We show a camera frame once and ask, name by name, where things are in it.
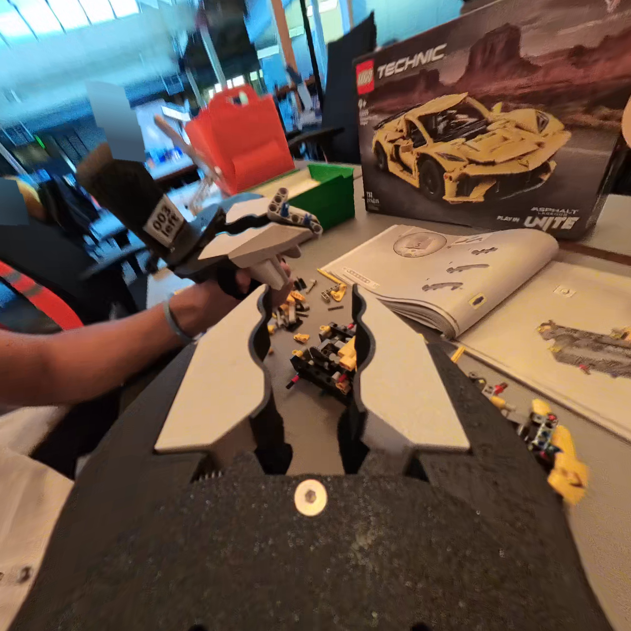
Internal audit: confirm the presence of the toy car box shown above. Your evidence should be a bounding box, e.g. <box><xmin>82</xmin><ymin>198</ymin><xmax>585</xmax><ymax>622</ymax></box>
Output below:
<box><xmin>352</xmin><ymin>0</ymin><xmax>631</xmax><ymax>242</ymax></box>

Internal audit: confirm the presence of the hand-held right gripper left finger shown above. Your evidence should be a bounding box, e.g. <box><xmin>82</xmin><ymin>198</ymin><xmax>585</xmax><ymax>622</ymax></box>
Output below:
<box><xmin>154</xmin><ymin>285</ymin><xmax>273</xmax><ymax>466</ymax></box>

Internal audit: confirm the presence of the black office chair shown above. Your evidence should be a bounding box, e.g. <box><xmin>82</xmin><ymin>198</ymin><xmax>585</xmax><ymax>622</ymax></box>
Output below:
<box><xmin>288</xmin><ymin>12</ymin><xmax>378</xmax><ymax>163</ymax></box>

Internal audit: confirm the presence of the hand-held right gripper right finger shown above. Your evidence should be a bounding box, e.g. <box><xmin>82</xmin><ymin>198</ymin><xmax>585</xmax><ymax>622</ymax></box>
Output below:
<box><xmin>350</xmin><ymin>284</ymin><xmax>470</xmax><ymax>471</ymax></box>

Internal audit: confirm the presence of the red plastic bin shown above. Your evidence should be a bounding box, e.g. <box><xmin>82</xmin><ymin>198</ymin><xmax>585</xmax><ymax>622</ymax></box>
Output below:
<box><xmin>184</xmin><ymin>84</ymin><xmax>296</xmax><ymax>197</ymax></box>

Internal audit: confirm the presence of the grey wristband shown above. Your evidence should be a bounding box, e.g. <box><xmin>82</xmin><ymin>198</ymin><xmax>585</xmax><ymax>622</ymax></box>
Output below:
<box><xmin>163</xmin><ymin>296</ymin><xmax>195</xmax><ymax>346</ymax></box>

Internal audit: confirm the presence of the person's left forearm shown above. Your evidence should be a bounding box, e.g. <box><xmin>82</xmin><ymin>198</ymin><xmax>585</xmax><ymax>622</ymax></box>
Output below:
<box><xmin>0</xmin><ymin>296</ymin><xmax>198</xmax><ymax>410</ymax></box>

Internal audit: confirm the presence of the open instruction booklet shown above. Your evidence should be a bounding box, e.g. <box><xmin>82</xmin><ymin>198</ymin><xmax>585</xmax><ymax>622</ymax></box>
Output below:
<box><xmin>319</xmin><ymin>224</ymin><xmax>631</xmax><ymax>442</ymax></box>

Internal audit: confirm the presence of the grey desk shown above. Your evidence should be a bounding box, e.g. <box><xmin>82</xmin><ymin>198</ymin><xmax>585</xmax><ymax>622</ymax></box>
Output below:
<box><xmin>113</xmin><ymin>160</ymin><xmax>631</xmax><ymax>631</ymax></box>

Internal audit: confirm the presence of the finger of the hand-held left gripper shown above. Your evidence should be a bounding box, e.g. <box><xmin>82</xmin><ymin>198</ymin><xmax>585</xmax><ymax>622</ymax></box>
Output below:
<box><xmin>196</xmin><ymin>219</ymin><xmax>323</xmax><ymax>271</ymax></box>
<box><xmin>217</xmin><ymin>192</ymin><xmax>277</xmax><ymax>235</ymax></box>

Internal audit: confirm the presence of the pile of yellow toy panels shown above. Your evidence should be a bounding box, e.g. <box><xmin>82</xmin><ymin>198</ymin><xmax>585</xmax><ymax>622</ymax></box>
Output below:
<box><xmin>266</xmin><ymin>268</ymin><xmax>350</xmax><ymax>346</ymax></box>

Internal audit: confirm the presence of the green plastic bin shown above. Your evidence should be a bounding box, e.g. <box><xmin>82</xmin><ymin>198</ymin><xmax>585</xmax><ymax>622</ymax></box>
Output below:
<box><xmin>246</xmin><ymin>163</ymin><xmax>357</xmax><ymax>233</ymax></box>

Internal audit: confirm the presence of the person's left hand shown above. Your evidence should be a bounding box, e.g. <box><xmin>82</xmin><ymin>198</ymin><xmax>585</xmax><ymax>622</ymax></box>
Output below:
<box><xmin>190</xmin><ymin>268</ymin><xmax>264</xmax><ymax>341</ymax></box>

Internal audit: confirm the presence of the grey angled toy beam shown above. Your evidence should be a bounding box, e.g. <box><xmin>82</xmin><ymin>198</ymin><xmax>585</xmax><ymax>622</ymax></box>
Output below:
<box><xmin>266</xmin><ymin>187</ymin><xmax>324</xmax><ymax>236</ymax></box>

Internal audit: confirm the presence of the small black yellow toy subassembly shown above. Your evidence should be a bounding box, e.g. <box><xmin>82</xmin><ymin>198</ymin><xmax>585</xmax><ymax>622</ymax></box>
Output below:
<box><xmin>287</xmin><ymin>320</ymin><xmax>358</xmax><ymax>407</ymax></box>

